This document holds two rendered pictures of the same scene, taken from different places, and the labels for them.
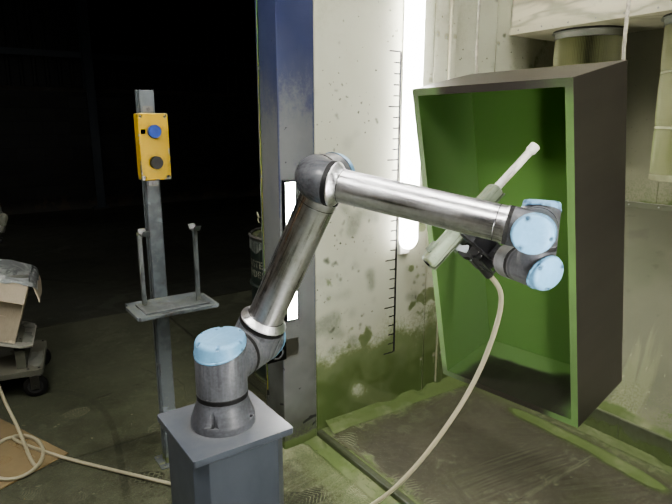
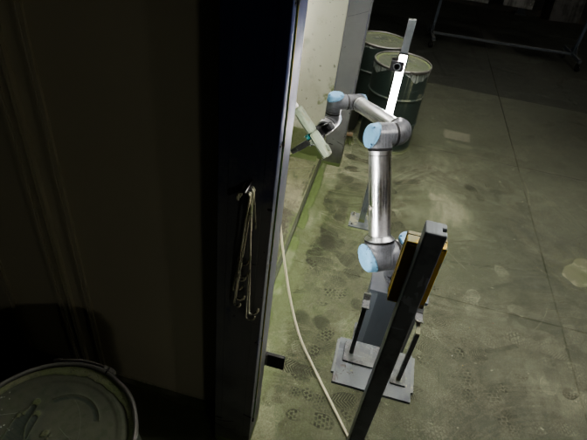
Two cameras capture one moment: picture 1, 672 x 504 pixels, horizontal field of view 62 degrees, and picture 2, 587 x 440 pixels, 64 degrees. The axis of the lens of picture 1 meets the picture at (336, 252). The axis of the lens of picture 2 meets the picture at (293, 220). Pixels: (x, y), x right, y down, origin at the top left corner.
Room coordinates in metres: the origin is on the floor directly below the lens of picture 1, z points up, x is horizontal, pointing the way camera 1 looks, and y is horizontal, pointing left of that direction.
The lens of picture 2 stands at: (3.32, 1.19, 2.41)
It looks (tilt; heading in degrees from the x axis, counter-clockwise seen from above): 38 degrees down; 224
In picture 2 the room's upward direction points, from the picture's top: 8 degrees clockwise
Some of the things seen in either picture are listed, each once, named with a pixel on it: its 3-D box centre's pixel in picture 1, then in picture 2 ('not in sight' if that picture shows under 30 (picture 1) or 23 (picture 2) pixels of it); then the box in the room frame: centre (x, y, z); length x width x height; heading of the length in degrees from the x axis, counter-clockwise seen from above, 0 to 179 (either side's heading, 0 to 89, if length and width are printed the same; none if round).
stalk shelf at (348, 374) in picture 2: (171, 305); (373, 368); (2.19, 0.68, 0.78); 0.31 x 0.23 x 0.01; 125
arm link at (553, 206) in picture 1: (539, 224); (335, 103); (1.34, -0.49, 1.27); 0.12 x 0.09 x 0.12; 156
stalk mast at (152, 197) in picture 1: (158, 288); (372, 395); (2.30, 0.76, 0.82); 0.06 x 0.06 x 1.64; 35
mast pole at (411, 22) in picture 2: not in sight; (383, 135); (0.63, -0.59, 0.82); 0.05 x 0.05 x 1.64; 35
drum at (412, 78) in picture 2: not in sight; (392, 103); (-0.66, -1.43, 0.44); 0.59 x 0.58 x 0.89; 49
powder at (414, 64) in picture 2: not in sight; (403, 63); (-0.66, -1.43, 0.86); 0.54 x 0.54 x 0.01
